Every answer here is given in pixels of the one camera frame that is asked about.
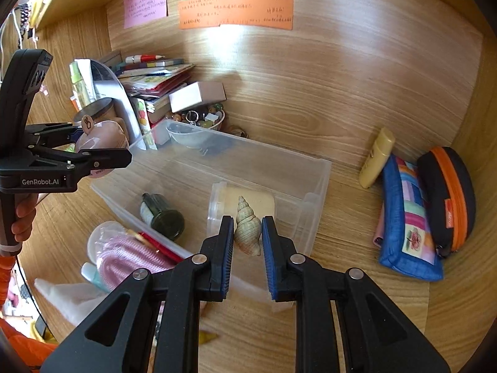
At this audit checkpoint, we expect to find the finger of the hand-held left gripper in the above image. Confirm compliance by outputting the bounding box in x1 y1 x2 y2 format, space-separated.
26 122 84 148
23 147 133 182

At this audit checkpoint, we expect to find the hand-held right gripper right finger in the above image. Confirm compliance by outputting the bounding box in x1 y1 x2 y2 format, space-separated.
261 215 453 373

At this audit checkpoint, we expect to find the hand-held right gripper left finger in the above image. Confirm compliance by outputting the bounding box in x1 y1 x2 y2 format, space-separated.
41 215 235 373

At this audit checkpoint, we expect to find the pink round case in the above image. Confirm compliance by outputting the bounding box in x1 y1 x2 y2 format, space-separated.
74 113 130 179

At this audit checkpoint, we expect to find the beige spiral seashell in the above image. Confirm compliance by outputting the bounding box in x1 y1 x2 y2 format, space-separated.
235 196 262 257

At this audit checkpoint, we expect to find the round powder puff case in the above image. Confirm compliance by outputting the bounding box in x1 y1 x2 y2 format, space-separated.
86 221 130 265

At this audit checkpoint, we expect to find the bagged pink rope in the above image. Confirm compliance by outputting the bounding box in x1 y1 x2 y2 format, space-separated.
95 229 176 293

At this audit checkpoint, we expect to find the clear plastic storage box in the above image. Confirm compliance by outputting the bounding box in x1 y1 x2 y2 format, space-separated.
90 118 332 304

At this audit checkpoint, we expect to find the person's left forearm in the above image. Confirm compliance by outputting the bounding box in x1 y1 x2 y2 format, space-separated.
0 256 17 311

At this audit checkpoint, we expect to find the person's left hand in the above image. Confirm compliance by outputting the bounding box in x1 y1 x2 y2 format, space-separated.
11 195 40 245

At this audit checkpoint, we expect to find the brown mug with lid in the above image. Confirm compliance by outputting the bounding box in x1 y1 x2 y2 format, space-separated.
73 98 125 133

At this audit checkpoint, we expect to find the fruit print carton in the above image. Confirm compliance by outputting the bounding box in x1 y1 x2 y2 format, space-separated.
134 99 158 151

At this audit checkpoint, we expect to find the grey tabletop mirror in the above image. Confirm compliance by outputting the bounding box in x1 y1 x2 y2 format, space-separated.
87 59 143 147

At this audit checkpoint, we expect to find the cream round container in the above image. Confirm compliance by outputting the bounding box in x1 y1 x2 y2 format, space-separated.
207 181 277 237

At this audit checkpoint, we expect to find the dark green bottle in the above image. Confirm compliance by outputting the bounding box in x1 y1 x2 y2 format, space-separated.
140 192 185 242

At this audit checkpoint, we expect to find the stack of books and notebooks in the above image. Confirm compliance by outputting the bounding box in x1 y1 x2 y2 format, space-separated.
112 59 197 124

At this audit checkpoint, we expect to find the bowl of beads and trinkets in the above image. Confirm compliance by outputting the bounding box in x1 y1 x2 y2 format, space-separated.
165 103 226 133

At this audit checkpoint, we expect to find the red and white pen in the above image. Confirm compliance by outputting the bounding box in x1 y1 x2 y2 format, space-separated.
125 54 166 64

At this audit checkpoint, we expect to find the pink flat case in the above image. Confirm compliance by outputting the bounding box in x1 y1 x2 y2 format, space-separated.
373 202 386 248

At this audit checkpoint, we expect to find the pale teal tube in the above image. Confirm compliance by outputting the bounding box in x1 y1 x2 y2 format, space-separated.
81 262 112 293

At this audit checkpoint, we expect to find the pink sticky note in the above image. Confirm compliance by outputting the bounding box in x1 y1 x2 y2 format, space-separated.
123 0 168 29

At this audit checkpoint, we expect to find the blue patchwork pencil case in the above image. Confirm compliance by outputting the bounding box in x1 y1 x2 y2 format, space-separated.
378 154 444 283

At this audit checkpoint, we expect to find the beige sunscreen bottle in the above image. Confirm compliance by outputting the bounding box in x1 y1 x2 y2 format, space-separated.
358 127 396 190

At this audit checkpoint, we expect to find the black orange zip case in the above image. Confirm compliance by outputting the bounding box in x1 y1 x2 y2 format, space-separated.
417 146 476 258

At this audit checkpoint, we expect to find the orange sticky note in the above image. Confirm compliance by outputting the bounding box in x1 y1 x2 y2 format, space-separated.
179 0 294 31

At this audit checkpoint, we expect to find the orange jacket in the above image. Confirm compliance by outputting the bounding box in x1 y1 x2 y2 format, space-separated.
0 316 59 372

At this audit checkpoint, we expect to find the dark bead string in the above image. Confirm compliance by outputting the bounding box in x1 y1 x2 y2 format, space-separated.
17 6 40 42

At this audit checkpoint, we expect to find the white drawstring pouch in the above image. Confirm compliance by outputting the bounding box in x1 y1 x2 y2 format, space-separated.
34 278 114 328

